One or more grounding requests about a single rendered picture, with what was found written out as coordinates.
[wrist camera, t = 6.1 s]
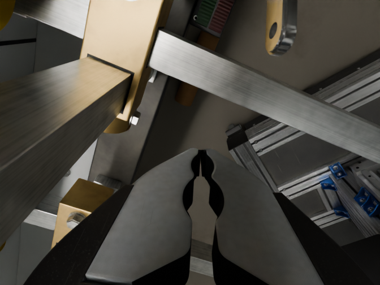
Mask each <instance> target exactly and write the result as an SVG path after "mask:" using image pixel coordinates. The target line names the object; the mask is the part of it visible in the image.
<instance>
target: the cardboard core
mask: <svg viewBox="0 0 380 285"><path fill-rule="evenodd" d="M218 41H219V38H218V37H215V36H213V35H211V34H209V33H206V32H204V31H201V32H200V35H199V37H198V40H197V42H196V43H197V44H199V45H201V46H203V47H206V48H208V49H210V50H212V51H215V48H216V47H217V44H218ZM197 90H198V87H195V86H193V85H190V84H188V83H186V82H183V81H182V82H181V83H180V87H179V89H178V92H177V94H176V97H175V101H176V102H178V103H179V104H181V105H184V106H191V104H192V102H193V100H194V97H195V95H196V93H197Z"/></svg>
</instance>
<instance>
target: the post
mask: <svg viewBox="0 0 380 285"><path fill-rule="evenodd" d="M131 76H132V74H131V73H129V72H127V71H124V70H121V69H120V68H117V67H114V66H112V65H110V64H107V63H105V62H102V61H99V60H98V59H95V58H92V57H86V58H83V59H79V60H76V61H73V62H70V63H66V64H62V65H60V66H56V67H52V68H48V69H46V70H42V71H39V72H35V73H33V74H29V75H25V76H22V77H19V78H16V79H12V80H9V81H5V82H2V83H0V247H1V246H2V245H3V243H4V242H5V241H6V240H7V239H8V238H9V237H10V236H11V235H12V233H13V232H14V231H15V230H16V229H17V228H18V227H19V226H20V225H21V223H22V222H23V221H24V220H25V219H26V218H27V216H29V215H30V213H31V212H32V211H33V210H34V209H35V208H36V206H37V205H38V204H39V203H40V202H41V201H42V200H43V199H44V198H45V196H46V195H47V194H48V193H49V192H50V191H51V190H52V189H53V188H54V186H55V185H56V184H57V183H58V182H59V181H60V180H61V179H62V178H63V177H64V175H65V174H66V173H67V172H68V171H69V169H70V168H71V167H72V166H73V165H74V164H75V163H76V162H77V160H78V159H79V158H80V157H81V156H82V155H83V154H84V153H85V152H86V151H87V149H88V148H89V147H90V146H91V145H92V144H93V143H94V142H95V141H96V139H97V138H98V137H99V136H100V135H101V133H102V132H103V131H104V130H105V129H106V128H107V127H108V126H109V125H110V123H111V122H112V121H113V120H114V119H115V118H116V117H117V116H118V115H119V114H120V112H121V111H122V108H123V105H124V101H125V98H126V94H127V91H128V87H129V83H130V80H131Z"/></svg>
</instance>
